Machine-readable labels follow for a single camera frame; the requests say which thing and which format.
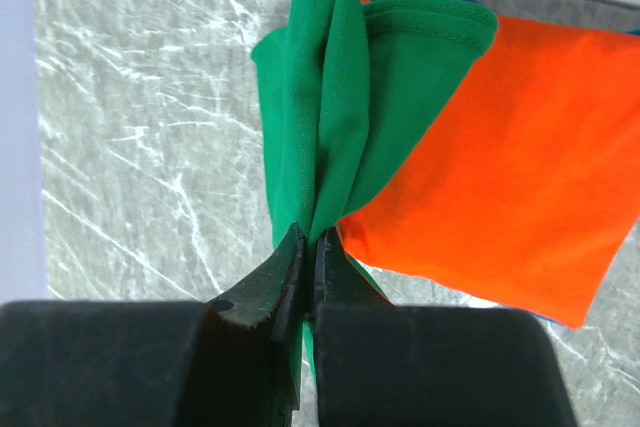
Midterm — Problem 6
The green t-shirt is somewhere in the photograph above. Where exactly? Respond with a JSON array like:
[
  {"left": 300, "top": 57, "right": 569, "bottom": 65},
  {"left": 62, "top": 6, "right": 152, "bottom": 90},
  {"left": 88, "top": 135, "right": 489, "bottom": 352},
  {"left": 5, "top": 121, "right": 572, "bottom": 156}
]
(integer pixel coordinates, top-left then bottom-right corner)
[{"left": 249, "top": 0, "right": 499, "bottom": 383}]

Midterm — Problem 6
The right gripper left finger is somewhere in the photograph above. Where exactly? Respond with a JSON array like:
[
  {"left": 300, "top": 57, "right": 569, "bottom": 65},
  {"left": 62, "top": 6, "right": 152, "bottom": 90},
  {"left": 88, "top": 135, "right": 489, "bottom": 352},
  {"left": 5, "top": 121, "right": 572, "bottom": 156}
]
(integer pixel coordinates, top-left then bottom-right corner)
[{"left": 209, "top": 223, "right": 306, "bottom": 342}]

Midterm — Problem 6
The folded orange t-shirt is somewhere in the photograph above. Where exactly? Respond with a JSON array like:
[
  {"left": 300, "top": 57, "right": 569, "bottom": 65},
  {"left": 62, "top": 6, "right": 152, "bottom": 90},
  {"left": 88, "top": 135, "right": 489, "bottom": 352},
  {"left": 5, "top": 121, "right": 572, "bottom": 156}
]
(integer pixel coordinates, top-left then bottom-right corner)
[{"left": 340, "top": 15, "right": 639, "bottom": 328}]

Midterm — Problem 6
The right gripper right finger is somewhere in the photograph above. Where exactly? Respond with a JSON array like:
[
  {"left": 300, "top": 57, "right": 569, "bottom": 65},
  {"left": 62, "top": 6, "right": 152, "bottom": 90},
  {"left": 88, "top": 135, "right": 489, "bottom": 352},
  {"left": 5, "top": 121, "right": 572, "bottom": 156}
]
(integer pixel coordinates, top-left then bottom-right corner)
[{"left": 313, "top": 227, "right": 392, "bottom": 308}]

